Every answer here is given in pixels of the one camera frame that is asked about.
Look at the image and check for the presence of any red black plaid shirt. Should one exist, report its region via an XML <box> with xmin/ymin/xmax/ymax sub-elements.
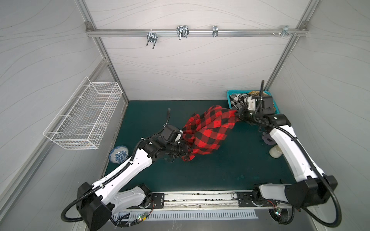
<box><xmin>182</xmin><ymin>105</ymin><xmax>240</xmax><ymax>162</ymax></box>

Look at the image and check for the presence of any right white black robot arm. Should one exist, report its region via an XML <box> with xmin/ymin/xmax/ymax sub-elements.
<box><xmin>228</xmin><ymin>84</ymin><xmax>342</xmax><ymax>228</ymax></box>

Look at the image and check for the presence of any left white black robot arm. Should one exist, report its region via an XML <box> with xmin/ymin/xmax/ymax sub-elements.
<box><xmin>61</xmin><ymin>109</ymin><xmax>190</xmax><ymax>231</ymax></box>

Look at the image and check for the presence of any grey black plaid shirt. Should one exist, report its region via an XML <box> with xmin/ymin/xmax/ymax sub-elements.
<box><xmin>231</xmin><ymin>94</ymin><xmax>249</xmax><ymax>110</ymax></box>

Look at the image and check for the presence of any yellow plaid shirt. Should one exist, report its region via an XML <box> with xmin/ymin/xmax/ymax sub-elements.
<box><xmin>248</xmin><ymin>91</ymin><xmax>268</xmax><ymax>96</ymax></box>

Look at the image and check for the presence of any teal plastic basket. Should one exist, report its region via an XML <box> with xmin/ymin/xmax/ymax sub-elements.
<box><xmin>226</xmin><ymin>90</ymin><xmax>280</xmax><ymax>114</ymax></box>

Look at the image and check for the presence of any dark grey plastic part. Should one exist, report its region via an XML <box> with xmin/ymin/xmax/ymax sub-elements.
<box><xmin>262</xmin><ymin>133</ymin><xmax>277</xmax><ymax>145</ymax></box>

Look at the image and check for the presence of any beige tape roll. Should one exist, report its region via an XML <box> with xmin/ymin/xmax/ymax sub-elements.
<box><xmin>269</xmin><ymin>145</ymin><xmax>283</xmax><ymax>158</ymax></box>

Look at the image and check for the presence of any blue white ceramic bowl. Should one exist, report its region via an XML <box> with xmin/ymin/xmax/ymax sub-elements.
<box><xmin>108</xmin><ymin>145</ymin><xmax>129</xmax><ymax>164</ymax></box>

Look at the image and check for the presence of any metal u-bolt clamp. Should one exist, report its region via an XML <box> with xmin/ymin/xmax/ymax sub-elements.
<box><xmin>146</xmin><ymin>32</ymin><xmax>158</xmax><ymax>49</ymax></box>
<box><xmin>176</xmin><ymin>26</ymin><xmax>189</xmax><ymax>40</ymax></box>

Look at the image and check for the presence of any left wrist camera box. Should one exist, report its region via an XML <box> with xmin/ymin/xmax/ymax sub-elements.
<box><xmin>161</xmin><ymin>125</ymin><xmax>183</xmax><ymax>142</ymax></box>

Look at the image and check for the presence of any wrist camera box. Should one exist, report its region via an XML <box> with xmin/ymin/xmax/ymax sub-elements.
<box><xmin>161</xmin><ymin>125</ymin><xmax>183</xmax><ymax>142</ymax></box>
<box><xmin>255</xmin><ymin>95</ymin><xmax>276</xmax><ymax>117</ymax></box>

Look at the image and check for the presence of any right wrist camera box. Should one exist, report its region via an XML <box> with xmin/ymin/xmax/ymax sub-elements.
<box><xmin>255</xmin><ymin>95</ymin><xmax>276</xmax><ymax>117</ymax></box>

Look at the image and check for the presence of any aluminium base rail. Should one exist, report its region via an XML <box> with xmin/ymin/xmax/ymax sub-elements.
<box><xmin>153</xmin><ymin>190</ymin><xmax>291</xmax><ymax>211</ymax></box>

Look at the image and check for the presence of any white slotted cable duct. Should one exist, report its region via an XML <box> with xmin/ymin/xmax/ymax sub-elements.
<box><xmin>112</xmin><ymin>210</ymin><xmax>259</xmax><ymax>221</ymax></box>

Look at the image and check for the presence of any horizontal aluminium rail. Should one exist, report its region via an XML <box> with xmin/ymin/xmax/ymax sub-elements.
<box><xmin>86</xmin><ymin>27</ymin><xmax>309</xmax><ymax>38</ymax></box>

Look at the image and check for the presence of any small metal bracket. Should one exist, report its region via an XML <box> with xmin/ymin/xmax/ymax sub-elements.
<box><xmin>213</xmin><ymin>26</ymin><xmax>218</xmax><ymax>38</ymax></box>

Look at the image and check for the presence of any metal hook bracket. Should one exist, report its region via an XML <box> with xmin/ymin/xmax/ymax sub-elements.
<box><xmin>271</xmin><ymin>26</ymin><xmax>298</xmax><ymax>38</ymax></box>

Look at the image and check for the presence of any white wire basket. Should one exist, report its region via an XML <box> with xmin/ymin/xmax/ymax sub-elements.
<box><xmin>43</xmin><ymin>77</ymin><xmax>122</xmax><ymax>150</ymax></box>

